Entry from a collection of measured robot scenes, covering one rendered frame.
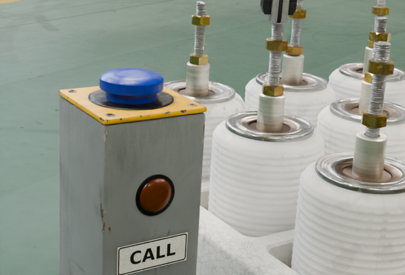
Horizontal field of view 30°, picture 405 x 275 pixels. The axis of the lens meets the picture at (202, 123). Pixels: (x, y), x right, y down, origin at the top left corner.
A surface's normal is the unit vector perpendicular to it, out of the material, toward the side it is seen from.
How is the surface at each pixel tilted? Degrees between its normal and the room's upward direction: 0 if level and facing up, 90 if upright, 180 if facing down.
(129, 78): 0
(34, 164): 0
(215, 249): 90
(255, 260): 0
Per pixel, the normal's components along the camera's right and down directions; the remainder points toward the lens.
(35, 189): 0.05, -0.95
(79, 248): -0.84, 0.11
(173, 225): 0.53, 0.28
